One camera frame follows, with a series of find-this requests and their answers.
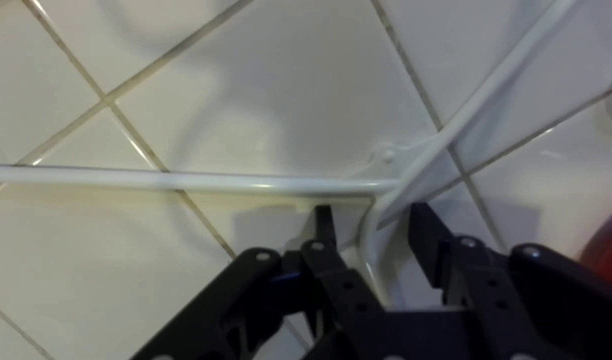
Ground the red round object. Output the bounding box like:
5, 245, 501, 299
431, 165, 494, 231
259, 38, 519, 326
578, 202, 612, 288

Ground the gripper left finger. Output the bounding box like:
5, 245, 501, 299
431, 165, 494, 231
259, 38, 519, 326
131, 205, 387, 360

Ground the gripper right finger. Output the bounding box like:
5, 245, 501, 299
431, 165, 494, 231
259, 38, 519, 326
407, 202, 612, 360

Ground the white wire hanger rack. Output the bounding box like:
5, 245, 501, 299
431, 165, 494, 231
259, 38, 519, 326
0, 0, 584, 311

